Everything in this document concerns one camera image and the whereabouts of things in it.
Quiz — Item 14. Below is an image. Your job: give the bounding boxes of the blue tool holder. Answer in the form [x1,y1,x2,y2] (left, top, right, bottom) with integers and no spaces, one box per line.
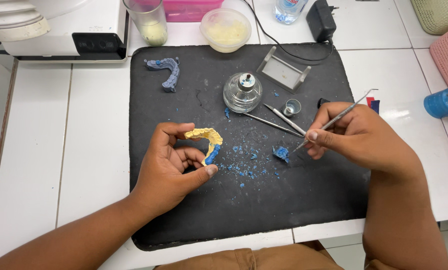
[423,83,448,119]

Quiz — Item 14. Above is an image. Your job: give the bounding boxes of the grey metal stand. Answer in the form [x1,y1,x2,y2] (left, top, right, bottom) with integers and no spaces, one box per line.
[256,46,312,94]

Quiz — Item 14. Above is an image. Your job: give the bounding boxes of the yellow dental cast with blue wax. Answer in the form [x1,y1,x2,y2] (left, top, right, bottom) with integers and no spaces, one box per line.
[184,128,224,166]

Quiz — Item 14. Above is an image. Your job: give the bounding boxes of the beige plastic basket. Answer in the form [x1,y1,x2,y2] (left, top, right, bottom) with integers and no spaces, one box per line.
[410,0,448,35]

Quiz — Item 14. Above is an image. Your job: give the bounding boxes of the clear plastic bowl with wax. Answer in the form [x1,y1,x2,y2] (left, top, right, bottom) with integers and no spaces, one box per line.
[200,8,252,53]

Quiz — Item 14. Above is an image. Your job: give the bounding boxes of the red and blue wax pieces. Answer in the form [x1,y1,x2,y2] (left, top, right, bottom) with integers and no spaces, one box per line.
[366,97,381,115]

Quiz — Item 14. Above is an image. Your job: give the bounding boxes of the blue-grey dental model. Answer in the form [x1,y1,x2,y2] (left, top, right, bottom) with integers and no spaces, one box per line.
[144,57,181,93]

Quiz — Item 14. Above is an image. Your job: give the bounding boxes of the clear drinking glass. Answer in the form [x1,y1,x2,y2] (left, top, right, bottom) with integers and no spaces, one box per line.
[122,0,168,47]

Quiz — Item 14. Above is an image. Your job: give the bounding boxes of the plastic water bottle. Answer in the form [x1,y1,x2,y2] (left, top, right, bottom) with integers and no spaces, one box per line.
[273,0,309,25]

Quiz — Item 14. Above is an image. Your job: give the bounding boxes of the small metal cup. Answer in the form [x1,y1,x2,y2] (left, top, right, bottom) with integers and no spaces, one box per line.
[282,98,302,118]

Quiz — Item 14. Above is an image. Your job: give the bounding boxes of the metal dental spatula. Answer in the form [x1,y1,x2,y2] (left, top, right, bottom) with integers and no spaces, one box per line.
[263,103,307,136]

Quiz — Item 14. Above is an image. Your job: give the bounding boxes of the glass alcohol lamp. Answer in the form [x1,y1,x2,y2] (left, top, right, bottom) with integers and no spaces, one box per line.
[223,72,263,113]

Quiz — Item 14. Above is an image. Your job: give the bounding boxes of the black work mat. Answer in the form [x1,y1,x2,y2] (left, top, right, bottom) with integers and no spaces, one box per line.
[128,42,371,251]

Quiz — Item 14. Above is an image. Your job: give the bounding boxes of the black power adapter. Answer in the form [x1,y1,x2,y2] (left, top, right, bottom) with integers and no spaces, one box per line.
[306,0,339,43]

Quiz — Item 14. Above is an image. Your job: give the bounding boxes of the scattered blue wax shavings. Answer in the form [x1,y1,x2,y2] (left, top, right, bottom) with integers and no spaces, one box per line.
[216,142,281,199]

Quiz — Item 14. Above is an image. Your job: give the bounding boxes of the pink plastic container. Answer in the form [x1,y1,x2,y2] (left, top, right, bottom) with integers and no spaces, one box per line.
[163,0,225,23]

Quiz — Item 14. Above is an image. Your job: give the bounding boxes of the white machine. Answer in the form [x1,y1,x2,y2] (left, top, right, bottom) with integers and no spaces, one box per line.
[0,0,130,64]

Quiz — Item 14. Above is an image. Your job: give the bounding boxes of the person's left hand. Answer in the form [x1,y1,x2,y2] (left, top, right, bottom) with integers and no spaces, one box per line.
[129,122,219,219]

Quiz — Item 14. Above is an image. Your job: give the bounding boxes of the black power cable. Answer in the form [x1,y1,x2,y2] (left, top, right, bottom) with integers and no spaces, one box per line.
[240,0,335,62]

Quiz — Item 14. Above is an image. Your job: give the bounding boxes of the person's right hand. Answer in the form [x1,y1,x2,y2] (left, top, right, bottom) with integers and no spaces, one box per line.
[305,101,416,173]

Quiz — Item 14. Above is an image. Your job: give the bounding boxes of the metal wax carving instrument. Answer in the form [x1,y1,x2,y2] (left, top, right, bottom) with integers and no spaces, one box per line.
[288,88,379,155]

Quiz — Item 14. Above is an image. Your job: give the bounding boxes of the blue wax lump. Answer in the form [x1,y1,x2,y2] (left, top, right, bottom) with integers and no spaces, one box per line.
[272,146,290,163]

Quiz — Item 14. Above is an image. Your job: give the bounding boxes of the thin metal dental probe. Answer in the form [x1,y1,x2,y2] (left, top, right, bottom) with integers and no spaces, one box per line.
[243,112,304,138]

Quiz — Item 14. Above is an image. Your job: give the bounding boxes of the person's brown trousers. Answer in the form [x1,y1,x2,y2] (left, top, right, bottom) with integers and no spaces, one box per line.
[153,240,397,270]

